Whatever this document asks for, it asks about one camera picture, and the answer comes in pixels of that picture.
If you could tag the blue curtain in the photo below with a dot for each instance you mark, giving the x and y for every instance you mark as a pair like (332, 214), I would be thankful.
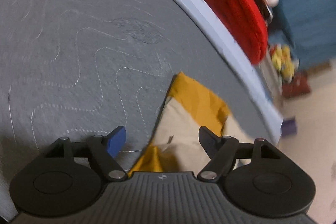
(312, 24)

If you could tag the beige and mustard hooded jacket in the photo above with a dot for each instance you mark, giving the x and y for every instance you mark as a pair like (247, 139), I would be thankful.
(175, 145)

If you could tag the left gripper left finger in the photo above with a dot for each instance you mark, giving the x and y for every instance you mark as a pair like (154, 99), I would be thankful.
(103, 151)

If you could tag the red fleece blanket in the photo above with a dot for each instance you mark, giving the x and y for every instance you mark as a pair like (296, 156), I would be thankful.
(245, 23)

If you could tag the purple box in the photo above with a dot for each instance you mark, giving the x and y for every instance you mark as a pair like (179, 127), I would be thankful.
(289, 127)

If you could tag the yellow plush toy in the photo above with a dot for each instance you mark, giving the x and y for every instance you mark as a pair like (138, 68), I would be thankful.
(282, 62)

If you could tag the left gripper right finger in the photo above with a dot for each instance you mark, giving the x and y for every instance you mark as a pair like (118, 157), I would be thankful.
(221, 151)

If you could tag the light blue folded sheet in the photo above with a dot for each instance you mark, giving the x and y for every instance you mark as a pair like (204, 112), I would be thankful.
(224, 43)

